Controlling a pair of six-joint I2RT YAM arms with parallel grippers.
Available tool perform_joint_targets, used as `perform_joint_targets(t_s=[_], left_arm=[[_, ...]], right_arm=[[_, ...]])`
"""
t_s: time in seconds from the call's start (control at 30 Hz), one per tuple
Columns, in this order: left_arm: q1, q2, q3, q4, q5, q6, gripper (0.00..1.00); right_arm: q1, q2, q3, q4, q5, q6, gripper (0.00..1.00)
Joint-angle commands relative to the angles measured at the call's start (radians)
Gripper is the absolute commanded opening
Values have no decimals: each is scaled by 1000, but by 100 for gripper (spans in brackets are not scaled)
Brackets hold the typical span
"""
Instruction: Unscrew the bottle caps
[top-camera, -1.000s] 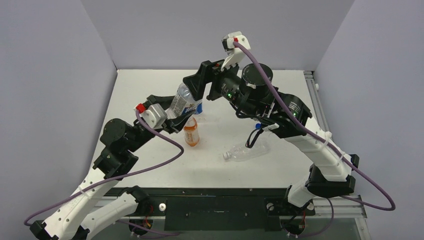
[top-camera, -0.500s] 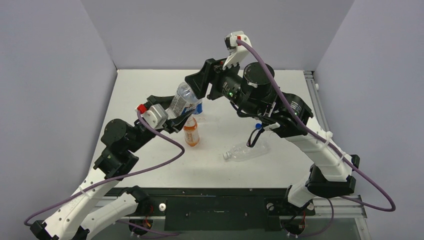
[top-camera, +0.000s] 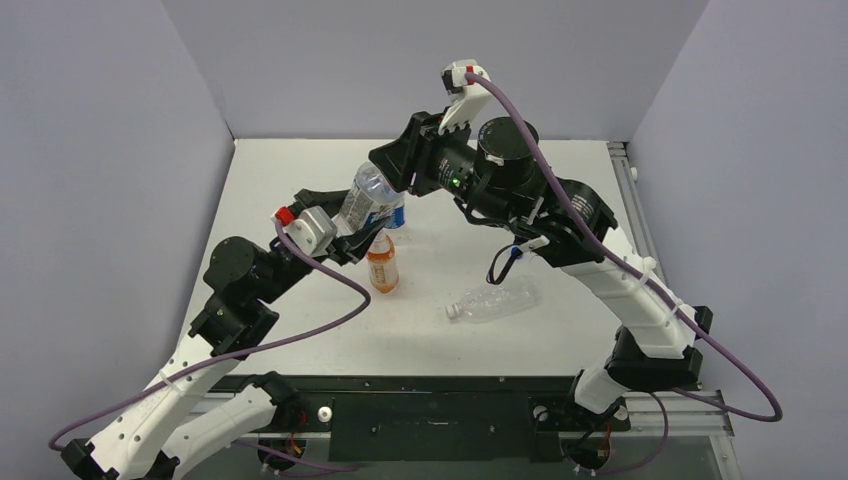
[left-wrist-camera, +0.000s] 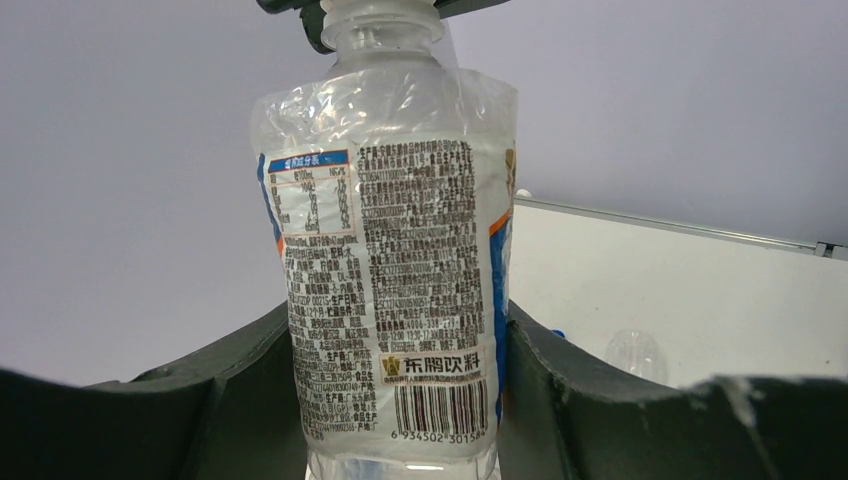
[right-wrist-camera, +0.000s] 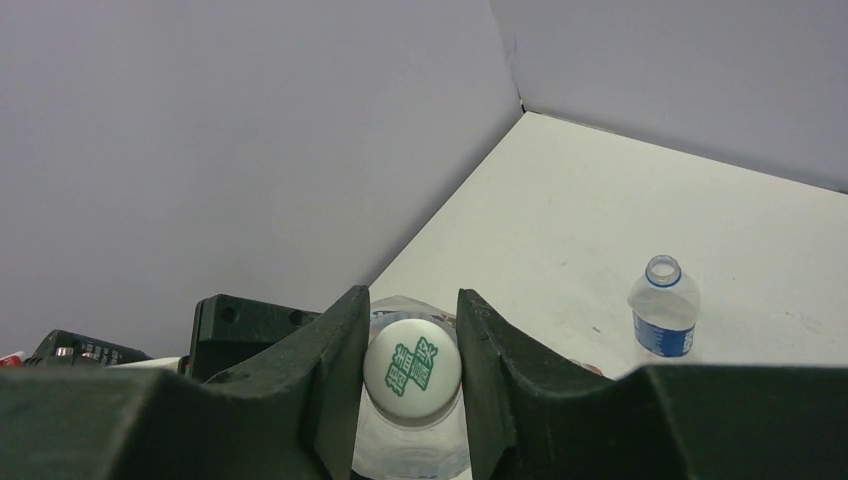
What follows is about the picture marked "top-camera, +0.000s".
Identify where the orange drink bottle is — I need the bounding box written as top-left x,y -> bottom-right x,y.
366,231 -> 400,293

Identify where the white blue label bottle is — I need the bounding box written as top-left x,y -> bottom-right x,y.
336,162 -> 403,234

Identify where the blue label water bottle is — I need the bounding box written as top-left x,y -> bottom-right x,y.
384,203 -> 406,230

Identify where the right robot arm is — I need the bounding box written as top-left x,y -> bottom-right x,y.
369,112 -> 703,427

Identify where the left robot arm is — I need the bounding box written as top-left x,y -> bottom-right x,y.
49,190 -> 386,479

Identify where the clear empty plastic bottle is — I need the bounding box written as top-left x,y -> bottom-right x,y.
444,276 -> 541,323

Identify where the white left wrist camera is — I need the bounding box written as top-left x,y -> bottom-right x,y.
273,206 -> 338,257

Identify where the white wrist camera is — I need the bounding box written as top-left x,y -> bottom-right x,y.
438,59 -> 492,135
273,206 -> 338,257

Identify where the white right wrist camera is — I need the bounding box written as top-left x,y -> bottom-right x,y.
438,59 -> 492,135

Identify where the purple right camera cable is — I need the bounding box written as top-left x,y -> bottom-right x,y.
466,72 -> 784,423

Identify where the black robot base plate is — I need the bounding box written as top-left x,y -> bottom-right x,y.
198,374 -> 631,465

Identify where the aluminium table edge rail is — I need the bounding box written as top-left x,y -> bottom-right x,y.
607,141 -> 742,479

